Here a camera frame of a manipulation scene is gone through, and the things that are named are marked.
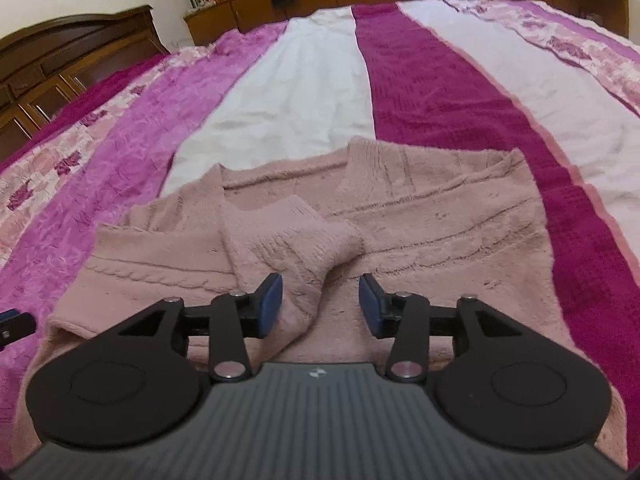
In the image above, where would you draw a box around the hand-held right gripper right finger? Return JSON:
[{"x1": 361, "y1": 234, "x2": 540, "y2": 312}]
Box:
[{"x1": 359, "y1": 273, "x2": 523, "y2": 382}]

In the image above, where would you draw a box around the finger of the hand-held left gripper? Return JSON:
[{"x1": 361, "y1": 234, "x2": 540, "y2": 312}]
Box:
[{"x1": 0, "y1": 310, "x2": 37, "y2": 353}]

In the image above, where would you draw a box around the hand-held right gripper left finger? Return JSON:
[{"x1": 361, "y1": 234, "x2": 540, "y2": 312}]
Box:
[{"x1": 117, "y1": 273, "x2": 283, "y2": 382}]

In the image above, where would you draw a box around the pink knitted sweater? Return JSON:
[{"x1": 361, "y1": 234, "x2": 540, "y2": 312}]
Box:
[{"x1": 7, "y1": 135, "x2": 630, "y2": 471}]

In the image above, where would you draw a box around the pink floral striped blanket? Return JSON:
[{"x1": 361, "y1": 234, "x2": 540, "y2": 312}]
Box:
[{"x1": 0, "y1": 0, "x2": 640, "y2": 476}]

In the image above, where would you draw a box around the dark wooden headboard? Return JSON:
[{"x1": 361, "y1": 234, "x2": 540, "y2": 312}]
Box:
[{"x1": 0, "y1": 4, "x2": 171, "y2": 161}]

